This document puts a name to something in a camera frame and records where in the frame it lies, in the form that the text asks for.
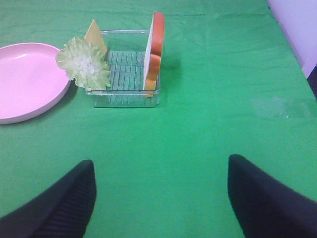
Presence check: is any clear right plastic tray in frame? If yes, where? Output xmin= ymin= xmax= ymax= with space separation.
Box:
xmin=85 ymin=30 xmax=160 ymax=108

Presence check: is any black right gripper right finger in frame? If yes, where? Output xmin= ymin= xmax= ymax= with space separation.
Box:
xmin=227 ymin=154 xmax=317 ymax=238

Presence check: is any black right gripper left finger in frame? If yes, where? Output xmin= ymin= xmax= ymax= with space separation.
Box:
xmin=0 ymin=160 xmax=96 ymax=238

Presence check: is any pink round plate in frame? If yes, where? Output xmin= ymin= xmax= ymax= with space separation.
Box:
xmin=0 ymin=43 xmax=70 ymax=124

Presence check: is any green tablecloth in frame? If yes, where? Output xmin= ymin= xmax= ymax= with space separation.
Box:
xmin=0 ymin=0 xmax=317 ymax=238

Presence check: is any green lettuce leaf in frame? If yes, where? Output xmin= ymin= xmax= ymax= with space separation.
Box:
xmin=55 ymin=37 xmax=111 ymax=91

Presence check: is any right bread slice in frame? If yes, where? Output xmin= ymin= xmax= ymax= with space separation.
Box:
xmin=143 ymin=11 xmax=165 ymax=97

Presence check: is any yellow cheese slice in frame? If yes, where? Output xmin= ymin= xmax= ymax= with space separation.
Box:
xmin=84 ymin=19 xmax=107 ymax=56

